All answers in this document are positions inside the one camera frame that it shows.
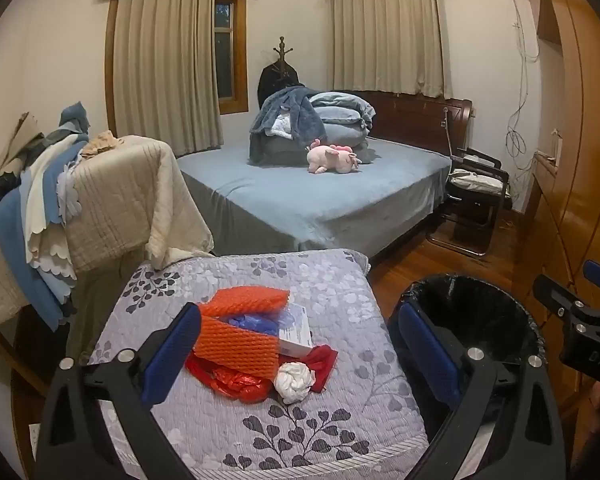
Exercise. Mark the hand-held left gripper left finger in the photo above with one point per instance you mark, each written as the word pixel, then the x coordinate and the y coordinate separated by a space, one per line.
pixel 172 355

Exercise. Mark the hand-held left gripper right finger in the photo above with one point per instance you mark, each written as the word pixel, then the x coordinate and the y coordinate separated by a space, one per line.
pixel 430 360

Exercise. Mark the orange foam net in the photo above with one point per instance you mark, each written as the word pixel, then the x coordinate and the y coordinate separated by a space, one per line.
pixel 240 345

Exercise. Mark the bin with black liner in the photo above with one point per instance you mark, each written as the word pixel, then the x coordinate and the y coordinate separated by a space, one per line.
pixel 480 310

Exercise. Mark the white cardboard box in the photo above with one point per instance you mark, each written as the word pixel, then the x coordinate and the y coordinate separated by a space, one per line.
pixel 297 337

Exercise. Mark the red plastic bag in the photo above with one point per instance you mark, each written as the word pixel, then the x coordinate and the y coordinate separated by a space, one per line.
pixel 230 385

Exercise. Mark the blue plastic bag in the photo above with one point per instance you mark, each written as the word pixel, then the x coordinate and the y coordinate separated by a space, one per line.
pixel 255 321

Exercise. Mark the grey floral quilt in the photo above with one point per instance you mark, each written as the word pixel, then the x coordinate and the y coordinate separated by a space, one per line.
pixel 340 300

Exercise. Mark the white crumpled tissue ball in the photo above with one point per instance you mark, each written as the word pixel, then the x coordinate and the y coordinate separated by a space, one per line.
pixel 294 382

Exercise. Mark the black metal chair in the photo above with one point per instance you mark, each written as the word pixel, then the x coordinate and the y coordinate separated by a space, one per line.
pixel 472 185

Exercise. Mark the beige quilt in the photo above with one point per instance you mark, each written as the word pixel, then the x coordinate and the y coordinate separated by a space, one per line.
pixel 120 200

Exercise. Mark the wooden wardrobe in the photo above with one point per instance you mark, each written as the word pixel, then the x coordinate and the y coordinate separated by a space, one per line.
pixel 585 110

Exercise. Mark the blue white scalloped blanket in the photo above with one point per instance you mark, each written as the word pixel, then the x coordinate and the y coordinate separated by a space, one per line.
pixel 15 240

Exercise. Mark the bed with blue sheet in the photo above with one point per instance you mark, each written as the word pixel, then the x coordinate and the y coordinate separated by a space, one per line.
pixel 305 200

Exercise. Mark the tan crumpled cloth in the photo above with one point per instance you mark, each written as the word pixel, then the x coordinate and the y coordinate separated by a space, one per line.
pixel 99 142

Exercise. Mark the dark wooden headboard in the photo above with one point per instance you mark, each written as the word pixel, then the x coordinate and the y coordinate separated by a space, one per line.
pixel 410 115

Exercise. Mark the pink plush pig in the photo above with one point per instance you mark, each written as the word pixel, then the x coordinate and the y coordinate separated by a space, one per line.
pixel 330 157

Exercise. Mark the folded light blue duvets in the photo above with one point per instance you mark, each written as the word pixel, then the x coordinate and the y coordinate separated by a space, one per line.
pixel 342 110

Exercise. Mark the beige curtain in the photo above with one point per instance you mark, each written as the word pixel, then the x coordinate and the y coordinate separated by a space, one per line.
pixel 165 60
pixel 390 40

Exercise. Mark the wooden coat rack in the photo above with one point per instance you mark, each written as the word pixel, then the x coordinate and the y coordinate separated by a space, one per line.
pixel 281 55

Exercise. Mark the wooden window frame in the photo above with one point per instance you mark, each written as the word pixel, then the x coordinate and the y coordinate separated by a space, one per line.
pixel 240 50

